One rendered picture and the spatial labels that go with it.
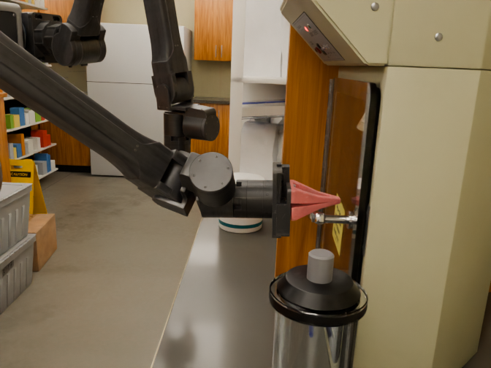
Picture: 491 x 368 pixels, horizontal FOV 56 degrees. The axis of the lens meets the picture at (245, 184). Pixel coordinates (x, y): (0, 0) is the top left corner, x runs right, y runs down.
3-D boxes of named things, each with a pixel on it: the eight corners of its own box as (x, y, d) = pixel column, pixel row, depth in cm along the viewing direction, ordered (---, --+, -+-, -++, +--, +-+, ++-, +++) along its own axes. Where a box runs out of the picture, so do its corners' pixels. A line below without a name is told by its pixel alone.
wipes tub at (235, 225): (261, 220, 143) (264, 172, 139) (262, 234, 130) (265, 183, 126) (220, 217, 143) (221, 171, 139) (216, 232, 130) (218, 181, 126)
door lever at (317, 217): (338, 223, 73) (340, 207, 73) (351, 230, 63) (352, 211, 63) (305, 221, 73) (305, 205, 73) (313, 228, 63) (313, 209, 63)
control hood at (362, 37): (338, 66, 85) (343, 8, 83) (388, 66, 54) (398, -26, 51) (276, 63, 85) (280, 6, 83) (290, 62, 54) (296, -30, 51)
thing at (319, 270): (359, 294, 55) (364, 243, 53) (357, 336, 46) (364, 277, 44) (283, 282, 57) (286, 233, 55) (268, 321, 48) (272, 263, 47)
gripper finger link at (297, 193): (344, 190, 64) (276, 189, 64) (342, 238, 65) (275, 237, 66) (337, 179, 70) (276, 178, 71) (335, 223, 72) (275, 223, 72)
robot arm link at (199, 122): (181, 79, 103) (154, 83, 96) (223, 81, 97) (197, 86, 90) (185, 131, 107) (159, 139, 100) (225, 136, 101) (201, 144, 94)
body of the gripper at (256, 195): (286, 170, 64) (233, 169, 64) (284, 239, 66) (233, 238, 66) (284, 161, 70) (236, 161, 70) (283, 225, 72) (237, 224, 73)
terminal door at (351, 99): (319, 274, 95) (337, 77, 85) (346, 369, 65) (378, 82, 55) (316, 274, 95) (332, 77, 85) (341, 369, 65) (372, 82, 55)
